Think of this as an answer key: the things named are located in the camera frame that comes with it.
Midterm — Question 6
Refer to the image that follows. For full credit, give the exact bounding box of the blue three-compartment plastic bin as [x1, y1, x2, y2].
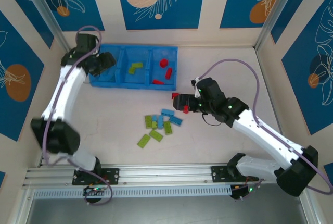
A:
[89, 43, 180, 91]

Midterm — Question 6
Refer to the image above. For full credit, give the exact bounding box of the grey metal panel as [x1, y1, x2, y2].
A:
[25, 183, 310, 224]

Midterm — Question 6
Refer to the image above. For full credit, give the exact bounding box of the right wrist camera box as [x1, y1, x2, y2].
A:
[191, 77, 203, 97]

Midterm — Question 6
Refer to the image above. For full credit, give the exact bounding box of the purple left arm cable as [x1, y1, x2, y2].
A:
[42, 25, 114, 206]

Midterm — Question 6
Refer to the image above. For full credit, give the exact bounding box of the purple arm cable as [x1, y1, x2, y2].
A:
[192, 59, 333, 201]
[42, 25, 114, 206]

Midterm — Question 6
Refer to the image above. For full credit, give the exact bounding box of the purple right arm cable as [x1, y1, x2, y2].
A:
[192, 59, 333, 201]

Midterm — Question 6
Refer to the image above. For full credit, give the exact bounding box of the aluminium frame post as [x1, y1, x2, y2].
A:
[18, 0, 79, 58]
[254, 0, 304, 52]

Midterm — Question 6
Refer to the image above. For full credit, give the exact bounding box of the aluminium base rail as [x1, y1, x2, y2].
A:
[22, 161, 310, 190]

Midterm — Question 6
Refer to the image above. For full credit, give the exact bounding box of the slotted grey cable duct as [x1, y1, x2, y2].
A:
[33, 185, 234, 200]

